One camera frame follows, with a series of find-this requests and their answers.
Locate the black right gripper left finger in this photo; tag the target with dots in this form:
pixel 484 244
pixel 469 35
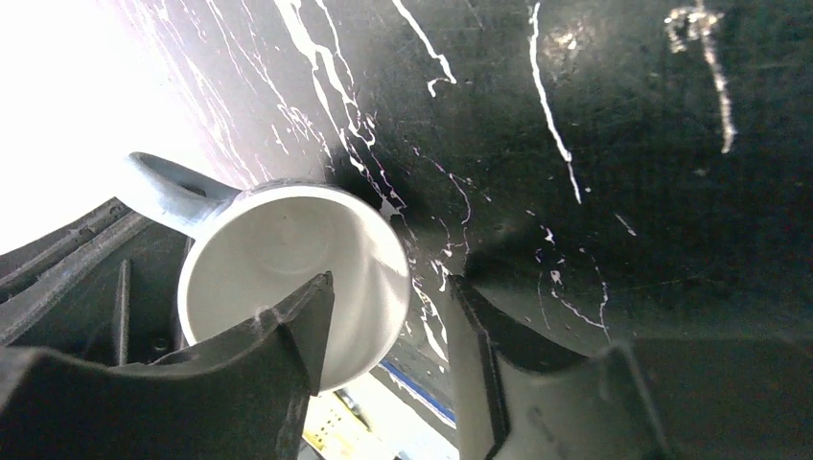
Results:
pixel 242 394

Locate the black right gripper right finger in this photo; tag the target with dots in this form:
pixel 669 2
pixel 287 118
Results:
pixel 518 395

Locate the grey printed mug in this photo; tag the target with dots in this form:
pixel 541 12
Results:
pixel 252 248

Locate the aluminium table edge rail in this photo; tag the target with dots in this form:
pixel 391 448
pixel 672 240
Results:
pixel 101 288

